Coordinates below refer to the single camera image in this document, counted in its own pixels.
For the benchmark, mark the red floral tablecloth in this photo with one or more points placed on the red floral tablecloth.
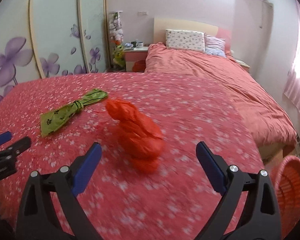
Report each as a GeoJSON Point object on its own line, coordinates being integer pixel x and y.
{"type": "Point", "coordinates": [149, 183]}

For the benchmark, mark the pink left nightstand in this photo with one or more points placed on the pink left nightstand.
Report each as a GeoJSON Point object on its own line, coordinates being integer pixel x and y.
{"type": "Point", "coordinates": [134, 55]}

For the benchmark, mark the pink right nightstand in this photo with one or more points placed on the pink right nightstand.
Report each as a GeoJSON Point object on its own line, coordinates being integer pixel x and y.
{"type": "Point", "coordinates": [245, 66]}

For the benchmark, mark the red plastic laundry basket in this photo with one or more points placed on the red plastic laundry basket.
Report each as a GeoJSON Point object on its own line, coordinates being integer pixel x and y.
{"type": "Point", "coordinates": [285, 177]}

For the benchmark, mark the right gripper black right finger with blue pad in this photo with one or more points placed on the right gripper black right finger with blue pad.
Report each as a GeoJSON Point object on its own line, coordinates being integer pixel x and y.
{"type": "Point", "coordinates": [260, 217]}

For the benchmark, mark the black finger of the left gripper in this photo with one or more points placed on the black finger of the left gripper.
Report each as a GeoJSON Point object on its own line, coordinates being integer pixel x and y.
{"type": "Point", "coordinates": [19, 146]}

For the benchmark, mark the green patterned plastic bag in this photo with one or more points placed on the green patterned plastic bag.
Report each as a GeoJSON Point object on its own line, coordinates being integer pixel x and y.
{"type": "Point", "coordinates": [52, 121]}

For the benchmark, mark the orange-red plastic bag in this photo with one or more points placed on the orange-red plastic bag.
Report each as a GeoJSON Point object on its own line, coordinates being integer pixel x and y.
{"type": "Point", "coordinates": [140, 138]}

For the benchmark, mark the plush toy stack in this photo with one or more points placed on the plush toy stack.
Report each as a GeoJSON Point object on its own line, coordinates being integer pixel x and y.
{"type": "Point", "coordinates": [117, 47]}

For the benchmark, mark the bed with salmon duvet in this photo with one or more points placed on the bed with salmon duvet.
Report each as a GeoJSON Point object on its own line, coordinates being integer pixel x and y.
{"type": "Point", "coordinates": [267, 122]}

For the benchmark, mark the floral sliding wardrobe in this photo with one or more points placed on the floral sliding wardrobe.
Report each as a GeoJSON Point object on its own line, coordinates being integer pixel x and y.
{"type": "Point", "coordinates": [47, 38]}

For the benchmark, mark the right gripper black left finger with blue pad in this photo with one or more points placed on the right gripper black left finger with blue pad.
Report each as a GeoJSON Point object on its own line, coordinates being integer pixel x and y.
{"type": "Point", "coordinates": [37, 217]}

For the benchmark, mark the beige wooden headboard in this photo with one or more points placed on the beige wooden headboard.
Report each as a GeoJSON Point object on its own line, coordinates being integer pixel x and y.
{"type": "Point", "coordinates": [161, 24]}

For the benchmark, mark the pink nightstand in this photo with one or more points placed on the pink nightstand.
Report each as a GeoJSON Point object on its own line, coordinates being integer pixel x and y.
{"type": "Point", "coordinates": [245, 66]}
{"type": "Point", "coordinates": [134, 55]}

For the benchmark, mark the white floral pillow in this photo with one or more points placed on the white floral pillow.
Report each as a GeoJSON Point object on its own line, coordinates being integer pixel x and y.
{"type": "Point", "coordinates": [185, 40]}

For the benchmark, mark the pink striped pillow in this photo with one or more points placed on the pink striped pillow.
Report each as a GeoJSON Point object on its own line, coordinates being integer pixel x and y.
{"type": "Point", "coordinates": [215, 46]}

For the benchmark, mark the pink striped curtain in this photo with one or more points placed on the pink striped curtain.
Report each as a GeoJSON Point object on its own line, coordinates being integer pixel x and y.
{"type": "Point", "coordinates": [292, 86]}

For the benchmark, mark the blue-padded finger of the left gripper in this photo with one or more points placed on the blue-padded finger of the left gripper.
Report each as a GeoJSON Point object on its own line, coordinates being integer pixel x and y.
{"type": "Point", "coordinates": [5, 137]}

